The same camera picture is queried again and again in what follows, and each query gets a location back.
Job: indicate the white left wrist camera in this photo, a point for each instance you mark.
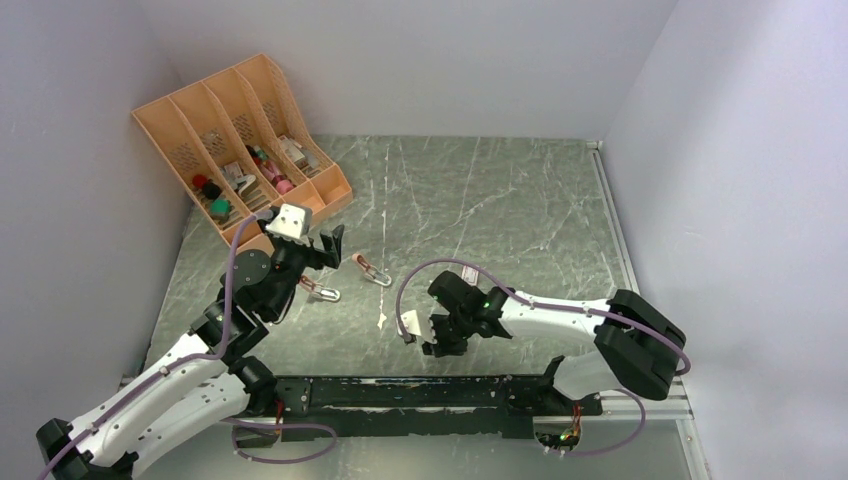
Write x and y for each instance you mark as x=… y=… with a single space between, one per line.
x=289 y=221

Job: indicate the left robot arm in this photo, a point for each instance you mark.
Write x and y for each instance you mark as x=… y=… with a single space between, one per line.
x=208 y=376

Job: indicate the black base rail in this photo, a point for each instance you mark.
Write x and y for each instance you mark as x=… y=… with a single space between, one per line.
x=506 y=405

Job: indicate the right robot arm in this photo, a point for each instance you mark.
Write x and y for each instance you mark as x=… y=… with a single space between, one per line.
x=628 y=343

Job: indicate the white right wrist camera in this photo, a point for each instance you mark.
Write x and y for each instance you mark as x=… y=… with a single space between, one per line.
x=418 y=326

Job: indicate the black round stamp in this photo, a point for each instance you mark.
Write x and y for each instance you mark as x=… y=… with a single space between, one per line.
x=211 y=191

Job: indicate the grey white stapler in organizer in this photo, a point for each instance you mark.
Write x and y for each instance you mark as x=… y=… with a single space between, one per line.
x=245 y=185

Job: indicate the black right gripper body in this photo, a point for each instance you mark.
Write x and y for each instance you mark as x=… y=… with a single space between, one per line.
x=450 y=332

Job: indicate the green stamp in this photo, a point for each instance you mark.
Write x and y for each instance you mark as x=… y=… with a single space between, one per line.
x=220 y=209

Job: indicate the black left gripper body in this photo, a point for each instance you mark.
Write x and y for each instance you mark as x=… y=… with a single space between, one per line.
x=290 y=261

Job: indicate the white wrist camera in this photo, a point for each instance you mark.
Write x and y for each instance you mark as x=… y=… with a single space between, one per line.
x=418 y=326
x=289 y=221

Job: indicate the peach plastic file organizer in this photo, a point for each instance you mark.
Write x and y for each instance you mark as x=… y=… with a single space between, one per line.
x=207 y=124

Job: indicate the red round stamp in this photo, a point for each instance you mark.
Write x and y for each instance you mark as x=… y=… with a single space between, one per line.
x=199 y=180

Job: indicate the small staple box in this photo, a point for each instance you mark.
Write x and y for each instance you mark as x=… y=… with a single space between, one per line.
x=470 y=275

